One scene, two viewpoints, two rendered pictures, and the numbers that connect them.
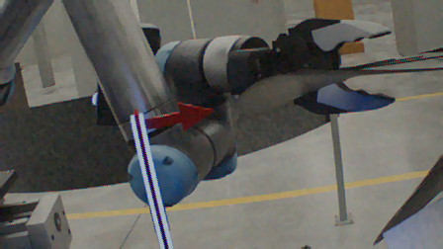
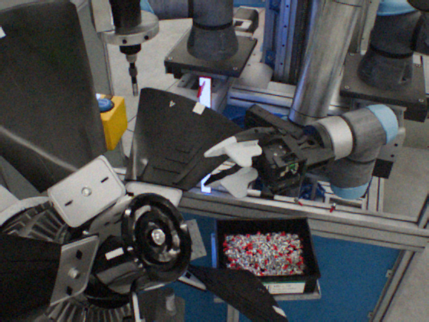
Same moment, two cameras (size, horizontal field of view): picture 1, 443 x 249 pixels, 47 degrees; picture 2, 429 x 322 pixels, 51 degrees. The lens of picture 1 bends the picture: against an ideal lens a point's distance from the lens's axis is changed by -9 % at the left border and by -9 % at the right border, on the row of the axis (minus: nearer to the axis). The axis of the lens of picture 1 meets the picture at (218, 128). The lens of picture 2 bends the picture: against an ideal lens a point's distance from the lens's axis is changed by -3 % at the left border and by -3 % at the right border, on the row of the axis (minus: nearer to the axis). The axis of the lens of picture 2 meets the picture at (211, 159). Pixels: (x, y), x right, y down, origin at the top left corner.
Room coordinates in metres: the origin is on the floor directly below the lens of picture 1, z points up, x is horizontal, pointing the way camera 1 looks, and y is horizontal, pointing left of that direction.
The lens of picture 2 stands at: (0.74, -0.70, 1.68)
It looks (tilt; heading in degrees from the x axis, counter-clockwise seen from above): 41 degrees down; 110
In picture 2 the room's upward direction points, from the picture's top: straight up
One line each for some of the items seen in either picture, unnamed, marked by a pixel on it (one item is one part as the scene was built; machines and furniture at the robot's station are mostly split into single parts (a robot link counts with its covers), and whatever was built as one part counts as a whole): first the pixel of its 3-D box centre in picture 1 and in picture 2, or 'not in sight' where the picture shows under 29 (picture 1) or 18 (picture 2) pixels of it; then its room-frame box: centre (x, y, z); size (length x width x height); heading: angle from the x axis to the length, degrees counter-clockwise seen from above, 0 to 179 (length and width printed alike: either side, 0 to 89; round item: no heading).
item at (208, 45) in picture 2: not in sight; (212, 33); (0.31, 0.46, 1.09); 0.15 x 0.15 x 0.10
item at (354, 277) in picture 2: not in sight; (240, 288); (0.54, 0.09, 0.45); 0.82 x 0.02 x 0.66; 7
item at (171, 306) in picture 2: not in sight; (170, 301); (0.51, -0.31, 0.96); 0.02 x 0.02 x 0.06
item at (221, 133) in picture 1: (203, 139); (345, 165); (0.75, 0.02, 1.08); 0.11 x 0.08 x 0.11; 159
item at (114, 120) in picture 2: not in sight; (89, 121); (0.14, 0.04, 1.02); 0.16 x 0.10 x 0.11; 7
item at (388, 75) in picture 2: not in sight; (388, 60); (0.80, 0.49, 1.09); 0.15 x 0.15 x 0.10
